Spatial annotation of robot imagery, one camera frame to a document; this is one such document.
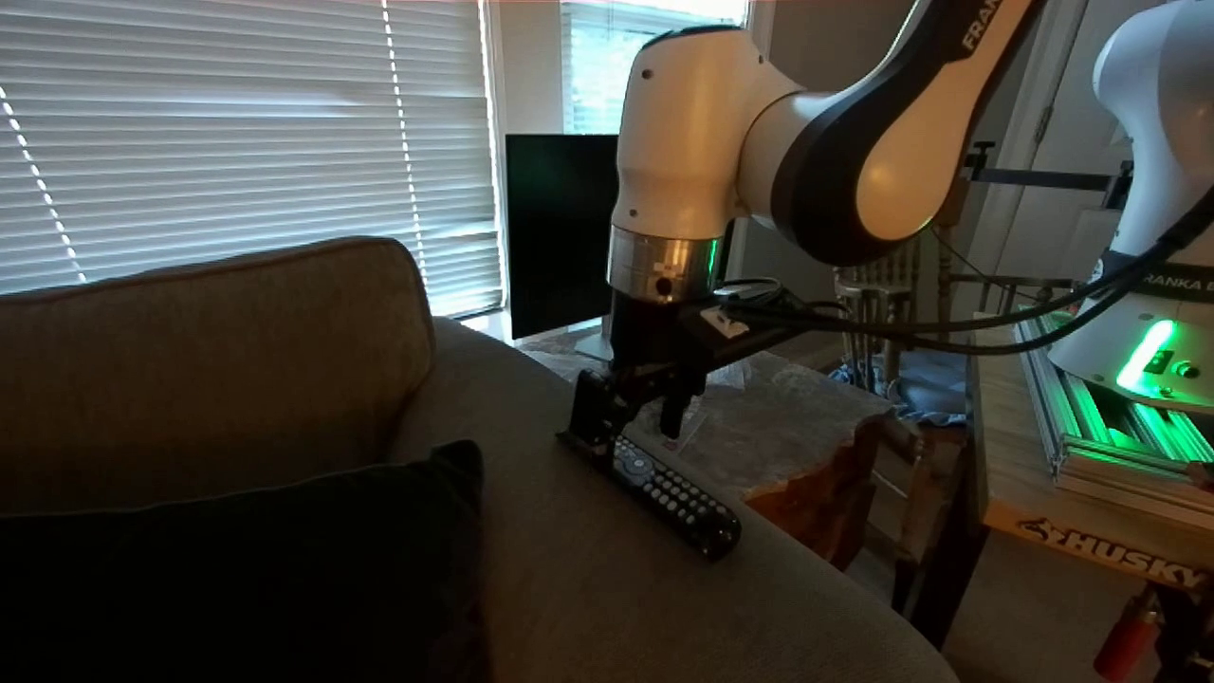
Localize bright window behind television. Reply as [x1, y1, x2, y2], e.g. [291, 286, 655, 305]
[561, 0, 751, 137]

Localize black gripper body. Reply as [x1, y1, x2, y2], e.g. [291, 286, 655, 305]
[602, 292, 714, 384]

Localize black flat screen television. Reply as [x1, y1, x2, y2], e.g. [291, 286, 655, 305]
[505, 129, 625, 340]

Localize clear plastic film sheet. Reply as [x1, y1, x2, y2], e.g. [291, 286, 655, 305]
[628, 348, 894, 503]

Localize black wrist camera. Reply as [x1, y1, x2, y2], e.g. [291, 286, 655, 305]
[687, 300, 813, 372]

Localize black remote control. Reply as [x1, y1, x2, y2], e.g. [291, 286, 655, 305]
[556, 421, 746, 564]

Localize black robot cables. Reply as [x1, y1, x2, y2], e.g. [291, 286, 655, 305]
[707, 187, 1214, 362]

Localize grey fabric couch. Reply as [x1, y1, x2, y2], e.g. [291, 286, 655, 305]
[0, 235, 964, 683]

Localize black throw pillow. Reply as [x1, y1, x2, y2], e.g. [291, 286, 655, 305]
[0, 438, 492, 683]

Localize red tool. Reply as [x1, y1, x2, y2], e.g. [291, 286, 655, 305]
[1093, 583, 1170, 683]

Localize white window blinds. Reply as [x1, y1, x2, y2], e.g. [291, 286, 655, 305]
[0, 0, 505, 320]

